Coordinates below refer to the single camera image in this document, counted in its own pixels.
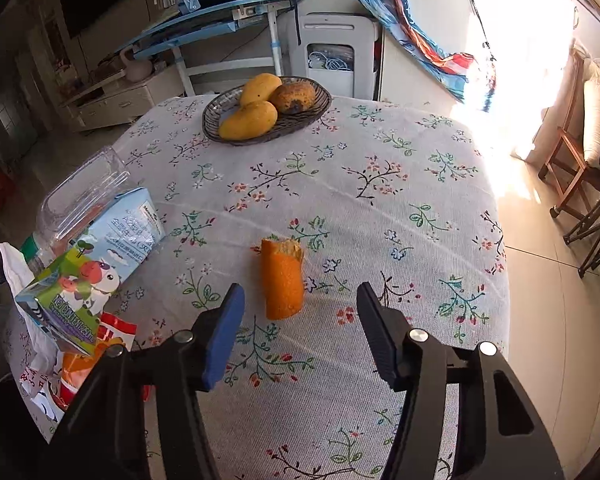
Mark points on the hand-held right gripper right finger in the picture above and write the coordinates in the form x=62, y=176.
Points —
x=380, y=345

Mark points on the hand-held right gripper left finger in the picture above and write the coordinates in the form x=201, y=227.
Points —
x=224, y=345

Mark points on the orange peel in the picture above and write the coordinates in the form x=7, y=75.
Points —
x=281, y=280

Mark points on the green cartoon cow carton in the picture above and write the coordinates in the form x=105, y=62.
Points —
x=75, y=305

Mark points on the orange red snack wrapper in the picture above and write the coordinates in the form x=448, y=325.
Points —
x=116, y=331

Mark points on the light blue milk carton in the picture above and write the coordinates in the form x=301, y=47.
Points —
x=130, y=230

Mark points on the white tissue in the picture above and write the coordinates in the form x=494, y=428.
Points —
x=15, y=270

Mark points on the clear plastic bottle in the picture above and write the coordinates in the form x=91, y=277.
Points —
x=80, y=195

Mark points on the floral tablecloth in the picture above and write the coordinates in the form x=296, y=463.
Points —
x=380, y=210

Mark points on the cream television cabinet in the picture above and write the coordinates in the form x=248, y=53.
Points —
x=125, y=100

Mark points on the tall display shelf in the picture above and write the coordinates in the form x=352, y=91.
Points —
x=55, y=60

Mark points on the yellow mango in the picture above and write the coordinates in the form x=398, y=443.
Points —
x=260, y=89
x=247, y=120

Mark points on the dark glass fruit plate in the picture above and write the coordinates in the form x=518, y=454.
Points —
x=300, y=120

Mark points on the brown spotted mango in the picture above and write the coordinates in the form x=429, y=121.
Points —
x=292, y=99

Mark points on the pink kettlebell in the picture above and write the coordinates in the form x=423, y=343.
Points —
x=137, y=67

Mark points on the wooden chair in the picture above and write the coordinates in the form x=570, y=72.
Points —
x=567, y=160

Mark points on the white floor appliance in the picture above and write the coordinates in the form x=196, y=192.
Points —
x=337, y=35

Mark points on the colourful printed cloth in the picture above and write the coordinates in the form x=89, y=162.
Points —
x=415, y=30

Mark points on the blue study desk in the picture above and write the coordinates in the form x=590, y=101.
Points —
x=205, y=25

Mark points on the small blue desk device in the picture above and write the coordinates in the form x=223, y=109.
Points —
x=190, y=4

